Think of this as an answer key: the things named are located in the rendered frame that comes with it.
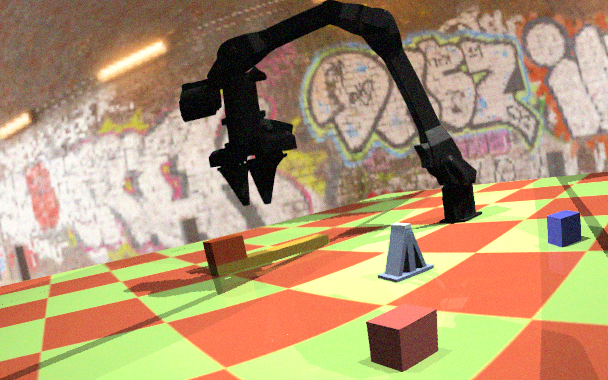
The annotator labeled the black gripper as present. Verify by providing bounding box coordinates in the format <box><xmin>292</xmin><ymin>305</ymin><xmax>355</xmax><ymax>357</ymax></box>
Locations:
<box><xmin>209</xmin><ymin>105</ymin><xmax>297</xmax><ymax>206</ymax></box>

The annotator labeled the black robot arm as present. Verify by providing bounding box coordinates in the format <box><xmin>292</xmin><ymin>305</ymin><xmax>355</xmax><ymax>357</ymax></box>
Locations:
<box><xmin>179</xmin><ymin>0</ymin><xmax>482</xmax><ymax>224</ymax></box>

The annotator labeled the blue cube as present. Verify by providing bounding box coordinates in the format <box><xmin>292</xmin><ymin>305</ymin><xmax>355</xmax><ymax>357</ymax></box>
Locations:
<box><xmin>547</xmin><ymin>210</ymin><xmax>582</xmax><ymax>248</ymax></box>

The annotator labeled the reddish-pink cube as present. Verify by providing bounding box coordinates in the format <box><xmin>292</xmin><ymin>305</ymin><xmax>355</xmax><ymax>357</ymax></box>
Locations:
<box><xmin>366</xmin><ymin>303</ymin><xmax>439</xmax><ymax>372</ymax></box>

